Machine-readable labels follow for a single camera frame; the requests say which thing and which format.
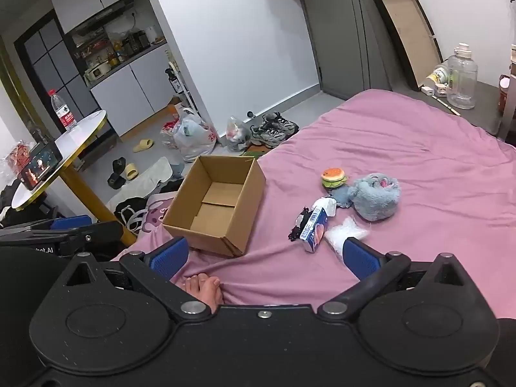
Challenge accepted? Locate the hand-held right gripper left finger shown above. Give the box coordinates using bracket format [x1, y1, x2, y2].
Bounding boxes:
[56, 237, 206, 315]

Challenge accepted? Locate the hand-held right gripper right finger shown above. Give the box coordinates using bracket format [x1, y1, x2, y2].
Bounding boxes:
[318, 237, 474, 315]

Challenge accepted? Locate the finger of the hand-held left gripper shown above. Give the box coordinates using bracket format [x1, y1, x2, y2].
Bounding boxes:
[0, 215, 124, 257]

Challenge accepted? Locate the clear plastic bag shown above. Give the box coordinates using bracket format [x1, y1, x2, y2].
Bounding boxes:
[324, 217, 370, 261]

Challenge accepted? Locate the grey-blue fluffy plush toy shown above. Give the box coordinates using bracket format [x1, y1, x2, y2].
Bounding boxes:
[332, 173, 402, 222]

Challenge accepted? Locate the brown cardboard box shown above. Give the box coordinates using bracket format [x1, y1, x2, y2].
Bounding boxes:
[162, 155, 267, 258]

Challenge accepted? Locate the black lace cloth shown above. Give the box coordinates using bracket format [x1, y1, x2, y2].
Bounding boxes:
[288, 206, 311, 243]

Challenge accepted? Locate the burger plush toy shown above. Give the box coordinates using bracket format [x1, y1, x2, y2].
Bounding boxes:
[321, 168, 348, 190]

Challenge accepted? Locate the person's foot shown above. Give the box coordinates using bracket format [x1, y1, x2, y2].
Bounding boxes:
[183, 273, 225, 315]

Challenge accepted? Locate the black cloth with white print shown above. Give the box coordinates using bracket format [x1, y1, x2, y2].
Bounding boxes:
[114, 197, 152, 234]

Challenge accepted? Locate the black tablet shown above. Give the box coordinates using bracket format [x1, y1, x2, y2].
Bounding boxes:
[18, 140, 64, 190]

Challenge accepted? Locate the plain black cloth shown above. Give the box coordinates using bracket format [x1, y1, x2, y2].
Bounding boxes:
[157, 179, 184, 194]

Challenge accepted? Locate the white towel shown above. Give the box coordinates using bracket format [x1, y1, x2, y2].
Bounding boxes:
[107, 156, 174, 210]

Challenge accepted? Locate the red snack packet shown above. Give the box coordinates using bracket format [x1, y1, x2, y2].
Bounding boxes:
[0, 141, 34, 179]

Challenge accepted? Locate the round white table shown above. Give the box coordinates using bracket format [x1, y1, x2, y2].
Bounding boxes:
[11, 110, 138, 246]

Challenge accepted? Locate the red label water bottle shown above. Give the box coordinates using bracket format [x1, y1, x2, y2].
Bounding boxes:
[50, 90, 77, 132]

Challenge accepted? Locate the pink bed sheet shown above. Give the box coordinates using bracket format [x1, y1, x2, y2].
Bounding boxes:
[111, 89, 516, 320]

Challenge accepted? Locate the large white plastic bag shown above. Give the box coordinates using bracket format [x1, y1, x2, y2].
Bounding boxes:
[173, 107, 219, 163]

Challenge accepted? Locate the plastic bag with red contents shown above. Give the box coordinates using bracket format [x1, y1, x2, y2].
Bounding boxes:
[161, 116, 180, 148]

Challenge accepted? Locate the green leaf floor mat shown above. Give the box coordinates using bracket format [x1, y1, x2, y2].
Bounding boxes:
[242, 145, 272, 160]

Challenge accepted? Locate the clear trash bag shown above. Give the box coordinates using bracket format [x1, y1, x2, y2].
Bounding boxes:
[226, 116, 253, 152]

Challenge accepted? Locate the white lower cabinet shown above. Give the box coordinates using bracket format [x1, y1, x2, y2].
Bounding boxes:
[89, 44, 190, 136]

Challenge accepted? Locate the grey sneaker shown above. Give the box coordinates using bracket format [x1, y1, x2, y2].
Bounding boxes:
[262, 112, 300, 134]
[250, 123, 289, 148]

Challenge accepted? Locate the black glass partition door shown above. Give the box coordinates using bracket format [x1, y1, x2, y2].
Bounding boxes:
[14, 8, 106, 122]

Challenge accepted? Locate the white rack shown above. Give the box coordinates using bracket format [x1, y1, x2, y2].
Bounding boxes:
[167, 62, 201, 112]

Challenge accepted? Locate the black spray bottle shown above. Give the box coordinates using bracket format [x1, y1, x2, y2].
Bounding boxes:
[165, 68, 182, 94]

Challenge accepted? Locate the thin wooden stick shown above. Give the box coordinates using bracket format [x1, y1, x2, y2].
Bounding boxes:
[431, 96, 461, 116]

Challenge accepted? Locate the kitchen counter clutter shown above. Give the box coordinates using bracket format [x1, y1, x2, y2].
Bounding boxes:
[66, 4, 168, 86]

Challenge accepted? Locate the grey bedside table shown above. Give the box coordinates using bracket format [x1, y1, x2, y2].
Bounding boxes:
[387, 80, 516, 143]

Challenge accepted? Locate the white jar with green label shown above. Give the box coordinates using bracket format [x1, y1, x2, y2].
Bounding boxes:
[425, 64, 451, 86]

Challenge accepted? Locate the clear water jug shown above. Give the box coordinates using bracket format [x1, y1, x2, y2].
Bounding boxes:
[447, 43, 480, 110]

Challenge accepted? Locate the red jar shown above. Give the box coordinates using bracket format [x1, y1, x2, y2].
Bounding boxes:
[498, 74, 511, 114]

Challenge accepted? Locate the grey door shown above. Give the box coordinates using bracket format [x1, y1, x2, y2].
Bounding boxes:
[296, 0, 400, 100]

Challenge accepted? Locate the black framed wooden board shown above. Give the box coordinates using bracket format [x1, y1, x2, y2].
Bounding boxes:
[371, 0, 444, 92]

